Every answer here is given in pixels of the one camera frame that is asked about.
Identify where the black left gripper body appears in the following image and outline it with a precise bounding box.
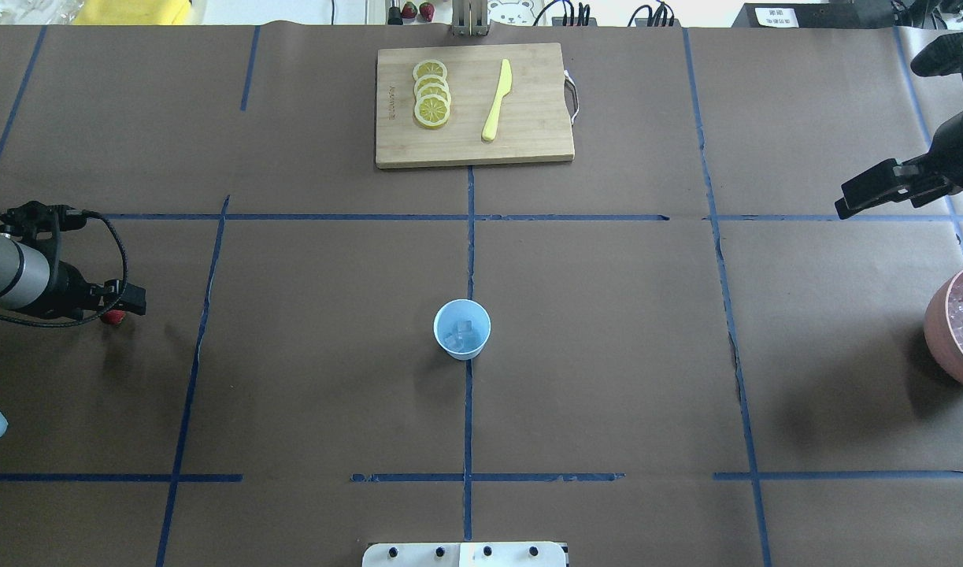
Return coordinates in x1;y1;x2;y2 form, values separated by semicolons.
0;201;128;324

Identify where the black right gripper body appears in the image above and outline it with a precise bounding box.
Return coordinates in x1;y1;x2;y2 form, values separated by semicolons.
902;32;963;198

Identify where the red strawberry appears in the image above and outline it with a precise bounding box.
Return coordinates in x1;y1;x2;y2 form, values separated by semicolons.
100;309;128;326

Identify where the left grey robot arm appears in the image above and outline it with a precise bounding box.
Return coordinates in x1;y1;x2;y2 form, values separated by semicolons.
0;201;147;329

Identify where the light blue cup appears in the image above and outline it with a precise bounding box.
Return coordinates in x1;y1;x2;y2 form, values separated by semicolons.
433;298;492;361

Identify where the pink bowl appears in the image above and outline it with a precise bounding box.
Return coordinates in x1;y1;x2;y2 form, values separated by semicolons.
924;269;963;384

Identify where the yellow cloth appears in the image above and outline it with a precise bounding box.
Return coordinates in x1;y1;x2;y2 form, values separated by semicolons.
72;0;193;26

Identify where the wooden cutting board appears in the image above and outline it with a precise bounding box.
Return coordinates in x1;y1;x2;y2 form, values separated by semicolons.
376;43;576;169

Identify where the yellow plastic knife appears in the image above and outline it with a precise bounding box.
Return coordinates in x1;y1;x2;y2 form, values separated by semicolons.
481;58;513;143

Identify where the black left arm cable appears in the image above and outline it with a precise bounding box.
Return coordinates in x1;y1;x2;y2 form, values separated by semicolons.
0;209;129;329

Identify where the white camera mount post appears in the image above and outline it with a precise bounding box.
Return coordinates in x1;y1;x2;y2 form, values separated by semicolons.
361;541;570;566

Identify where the aluminium frame post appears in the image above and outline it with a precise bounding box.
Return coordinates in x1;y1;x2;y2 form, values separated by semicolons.
451;0;491;37

